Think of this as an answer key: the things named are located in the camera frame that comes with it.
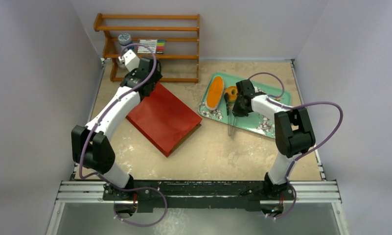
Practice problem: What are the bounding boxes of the black metal tongs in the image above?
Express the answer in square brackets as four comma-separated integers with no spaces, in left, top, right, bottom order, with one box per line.
[226,102,235,137]

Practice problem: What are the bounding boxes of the fake orange doughnut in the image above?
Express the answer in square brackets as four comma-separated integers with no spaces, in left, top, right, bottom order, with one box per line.
[224,86,238,103]

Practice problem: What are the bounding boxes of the green floral tray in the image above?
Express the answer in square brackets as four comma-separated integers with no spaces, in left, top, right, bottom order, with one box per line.
[198,72,292,139]

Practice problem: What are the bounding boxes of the fake bread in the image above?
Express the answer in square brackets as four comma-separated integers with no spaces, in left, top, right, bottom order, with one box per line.
[206,76,224,111]

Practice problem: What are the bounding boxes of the red paper bag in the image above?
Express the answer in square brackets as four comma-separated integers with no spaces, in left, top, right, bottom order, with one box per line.
[126,83,202,157]

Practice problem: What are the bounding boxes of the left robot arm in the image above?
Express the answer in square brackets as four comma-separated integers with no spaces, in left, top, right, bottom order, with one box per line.
[71,57,162,200]

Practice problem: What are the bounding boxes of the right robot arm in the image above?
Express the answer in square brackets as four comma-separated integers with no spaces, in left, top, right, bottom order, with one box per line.
[232,79,316,199]

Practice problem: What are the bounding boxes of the small clear jar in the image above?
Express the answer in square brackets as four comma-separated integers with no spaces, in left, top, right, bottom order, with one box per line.
[116,57,126,70]

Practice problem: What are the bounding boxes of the pack of coloured markers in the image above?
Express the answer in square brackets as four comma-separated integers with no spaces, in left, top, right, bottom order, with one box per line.
[137,39,166,54]

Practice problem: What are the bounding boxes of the blue lidded jar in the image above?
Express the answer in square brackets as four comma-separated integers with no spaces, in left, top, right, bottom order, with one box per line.
[117,33,133,47]

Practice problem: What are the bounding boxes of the wooden shelf rack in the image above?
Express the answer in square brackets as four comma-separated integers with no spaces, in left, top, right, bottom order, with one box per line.
[93,13,201,83]

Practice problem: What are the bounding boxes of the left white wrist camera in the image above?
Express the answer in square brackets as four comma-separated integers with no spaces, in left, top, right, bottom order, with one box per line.
[119,49,140,71]

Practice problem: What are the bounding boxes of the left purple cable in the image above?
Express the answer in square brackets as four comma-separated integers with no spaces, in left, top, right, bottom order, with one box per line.
[78,43,158,192]

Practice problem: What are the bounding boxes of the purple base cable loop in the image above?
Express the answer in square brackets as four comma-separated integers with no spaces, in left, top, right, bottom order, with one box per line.
[114,186,168,228]

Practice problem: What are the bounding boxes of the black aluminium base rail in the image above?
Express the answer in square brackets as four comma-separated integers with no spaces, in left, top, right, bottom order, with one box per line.
[56,180,341,213]

